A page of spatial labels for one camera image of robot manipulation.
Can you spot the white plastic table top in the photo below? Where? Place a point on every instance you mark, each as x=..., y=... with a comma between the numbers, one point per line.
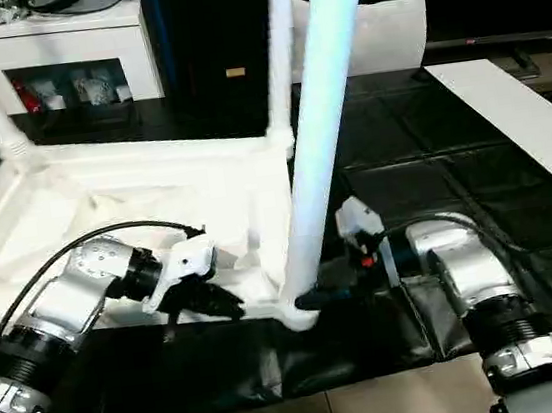
x=149, y=156

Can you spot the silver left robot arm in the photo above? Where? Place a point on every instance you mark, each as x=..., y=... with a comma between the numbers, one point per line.
x=92, y=264

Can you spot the black table mat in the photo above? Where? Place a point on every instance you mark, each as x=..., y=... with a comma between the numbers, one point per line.
x=397, y=126

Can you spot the white cup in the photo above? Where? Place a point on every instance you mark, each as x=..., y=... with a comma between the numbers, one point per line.
x=100, y=91
x=123, y=93
x=52, y=102

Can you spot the small yellow label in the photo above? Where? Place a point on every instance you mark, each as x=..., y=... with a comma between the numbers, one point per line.
x=235, y=72

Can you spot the white low table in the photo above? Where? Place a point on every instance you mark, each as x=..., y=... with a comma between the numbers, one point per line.
x=521, y=111

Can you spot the grey cushion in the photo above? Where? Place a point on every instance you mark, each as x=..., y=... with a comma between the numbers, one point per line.
x=386, y=37

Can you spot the black sofa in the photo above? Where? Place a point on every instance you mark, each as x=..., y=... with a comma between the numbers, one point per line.
x=213, y=23

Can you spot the white cabinet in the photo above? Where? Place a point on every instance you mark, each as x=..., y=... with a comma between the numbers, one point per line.
x=60, y=46

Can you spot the thin black bar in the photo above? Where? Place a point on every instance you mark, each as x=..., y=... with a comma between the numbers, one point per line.
x=512, y=38

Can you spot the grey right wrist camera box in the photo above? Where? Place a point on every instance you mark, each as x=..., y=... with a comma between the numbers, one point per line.
x=358, y=216

